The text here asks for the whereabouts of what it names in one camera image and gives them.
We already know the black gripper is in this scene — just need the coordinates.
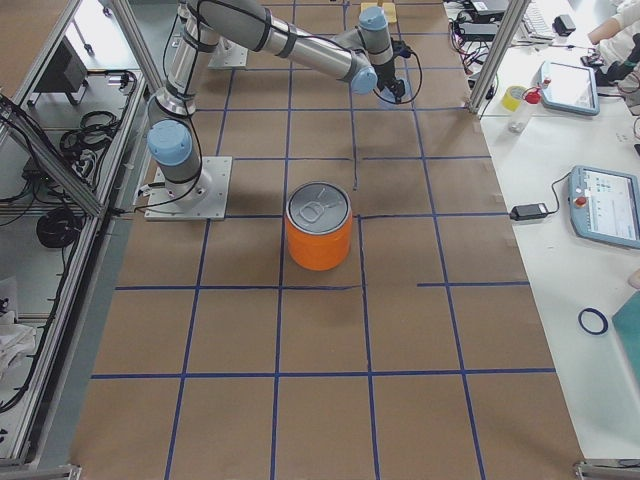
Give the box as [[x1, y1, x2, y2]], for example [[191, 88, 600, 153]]
[[375, 62, 405, 101]]

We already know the light blue plastic cup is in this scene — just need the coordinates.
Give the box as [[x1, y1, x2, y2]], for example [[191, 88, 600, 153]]
[[378, 77, 412, 110]]

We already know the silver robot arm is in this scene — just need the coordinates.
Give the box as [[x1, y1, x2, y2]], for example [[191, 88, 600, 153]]
[[147, 1, 405, 207]]

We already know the yellow tape roll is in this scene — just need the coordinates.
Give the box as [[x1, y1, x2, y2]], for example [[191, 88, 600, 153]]
[[501, 85, 527, 112]]

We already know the red capped squeeze bottle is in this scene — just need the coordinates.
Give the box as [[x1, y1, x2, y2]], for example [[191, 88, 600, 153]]
[[508, 87, 542, 134]]

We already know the orange can with silver lid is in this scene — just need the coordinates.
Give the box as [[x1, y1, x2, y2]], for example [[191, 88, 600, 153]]
[[285, 181, 353, 271]]

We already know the far teach pendant tablet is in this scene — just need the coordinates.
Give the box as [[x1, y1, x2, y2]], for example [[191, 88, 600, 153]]
[[537, 61, 600, 116]]

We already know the teach pendant tablet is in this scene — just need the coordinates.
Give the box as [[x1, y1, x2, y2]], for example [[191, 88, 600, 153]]
[[568, 165, 639, 250], [537, 61, 600, 116]]

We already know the small black power adapter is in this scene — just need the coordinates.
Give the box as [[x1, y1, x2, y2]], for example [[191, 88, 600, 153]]
[[509, 203, 550, 221]]

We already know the near teach pendant tablet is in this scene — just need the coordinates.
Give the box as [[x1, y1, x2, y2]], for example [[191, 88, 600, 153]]
[[568, 165, 639, 250]]

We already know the teal board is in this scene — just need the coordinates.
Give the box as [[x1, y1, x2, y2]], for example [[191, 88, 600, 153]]
[[613, 291, 639, 377]]

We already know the aluminium frame post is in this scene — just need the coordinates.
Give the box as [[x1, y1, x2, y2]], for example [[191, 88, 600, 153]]
[[467, 0, 529, 113]]

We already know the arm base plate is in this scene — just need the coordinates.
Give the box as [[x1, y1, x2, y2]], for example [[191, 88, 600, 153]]
[[208, 38, 248, 70], [144, 156, 233, 221]]

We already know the blue tape ring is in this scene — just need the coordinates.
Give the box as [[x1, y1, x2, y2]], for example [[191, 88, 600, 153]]
[[577, 308, 610, 336]]

